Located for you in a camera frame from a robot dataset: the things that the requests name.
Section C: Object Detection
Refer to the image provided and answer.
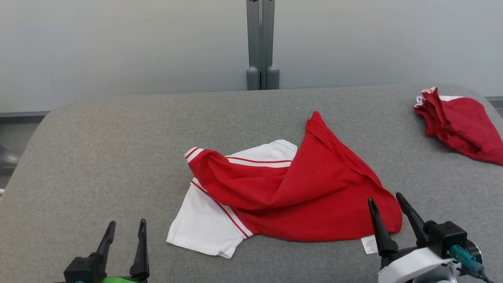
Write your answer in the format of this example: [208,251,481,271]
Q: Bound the grey curved partition foot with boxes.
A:
[0,143,22,169]

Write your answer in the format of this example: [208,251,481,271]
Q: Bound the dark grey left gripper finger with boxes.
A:
[96,220,117,272]
[130,219,150,279]

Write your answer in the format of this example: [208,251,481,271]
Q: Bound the right camera cable teal plug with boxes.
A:
[450,244,494,283]

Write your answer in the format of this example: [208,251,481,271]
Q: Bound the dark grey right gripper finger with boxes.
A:
[395,192,429,247]
[367,197,399,257]

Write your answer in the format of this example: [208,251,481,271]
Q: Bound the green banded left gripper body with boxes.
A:
[100,275,149,283]

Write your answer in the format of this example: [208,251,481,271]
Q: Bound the red shirt with white sleeves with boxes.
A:
[166,111,403,259]

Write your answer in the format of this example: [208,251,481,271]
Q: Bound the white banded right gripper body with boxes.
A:
[377,247,462,283]

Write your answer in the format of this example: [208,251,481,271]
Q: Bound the red shorts with white stripe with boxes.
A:
[413,86,503,165]

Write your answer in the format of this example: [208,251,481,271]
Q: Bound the grey double partition post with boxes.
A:
[246,0,280,91]

